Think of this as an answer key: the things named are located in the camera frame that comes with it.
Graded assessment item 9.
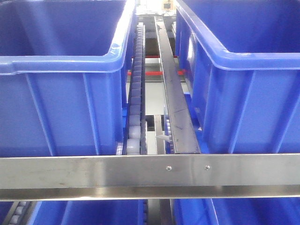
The roller conveyor track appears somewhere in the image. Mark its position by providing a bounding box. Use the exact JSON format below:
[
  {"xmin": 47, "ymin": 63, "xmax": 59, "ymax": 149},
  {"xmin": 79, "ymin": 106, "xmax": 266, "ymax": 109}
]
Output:
[{"xmin": 126, "ymin": 22, "xmax": 147, "ymax": 155}]

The large blue bin left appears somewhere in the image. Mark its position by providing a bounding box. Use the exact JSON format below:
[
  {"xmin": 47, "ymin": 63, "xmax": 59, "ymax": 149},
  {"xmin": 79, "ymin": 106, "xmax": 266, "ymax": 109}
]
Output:
[{"xmin": 0, "ymin": 0, "xmax": 135, "ymax": 157}]

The large blue bin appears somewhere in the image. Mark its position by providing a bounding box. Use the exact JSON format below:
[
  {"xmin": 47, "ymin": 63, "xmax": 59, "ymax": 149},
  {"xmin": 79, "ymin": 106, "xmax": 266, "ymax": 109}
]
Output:
[
  {"xmin": 0, "ymin": 0, "xmax": 135, "ymax": 157},
  {"xmin": 176, "ymin": 0, "xmax": 300, "ymax": 154}
]

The large blue bin right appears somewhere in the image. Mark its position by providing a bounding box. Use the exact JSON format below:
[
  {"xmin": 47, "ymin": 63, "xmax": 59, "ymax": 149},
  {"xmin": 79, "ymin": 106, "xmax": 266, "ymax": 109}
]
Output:
[{"xmin": 176, "ymin": 0, "xmax": 300, "ymax": 154}]

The lower blue bin left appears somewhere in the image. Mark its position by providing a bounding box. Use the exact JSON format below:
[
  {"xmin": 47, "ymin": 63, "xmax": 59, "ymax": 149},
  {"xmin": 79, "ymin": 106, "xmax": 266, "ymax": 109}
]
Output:
[{"xmin": 13, "ymin": 200, "xmax": 147, "ymax": 225}]

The lower blue bin right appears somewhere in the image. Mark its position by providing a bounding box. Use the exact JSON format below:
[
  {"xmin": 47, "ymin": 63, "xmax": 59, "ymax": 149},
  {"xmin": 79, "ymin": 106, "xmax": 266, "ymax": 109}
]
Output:
[{"xmin": 173, "ymin": 197, "xmax": 300, "ymax": 225}]

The steel divider rail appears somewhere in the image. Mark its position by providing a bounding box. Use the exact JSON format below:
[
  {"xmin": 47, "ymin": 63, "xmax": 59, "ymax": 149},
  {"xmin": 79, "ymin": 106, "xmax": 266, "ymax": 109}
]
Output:
[{"xmin": 155, "ymin": 16, "xmax": 201, "ymax": 154}]

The steel front shelf rail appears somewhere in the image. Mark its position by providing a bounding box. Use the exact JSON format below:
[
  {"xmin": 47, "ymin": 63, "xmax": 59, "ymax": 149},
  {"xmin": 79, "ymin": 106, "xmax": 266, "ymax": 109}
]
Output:
[{"xmin": 0, "ymin": 154, "xmax": 300, "ymax": 201}]

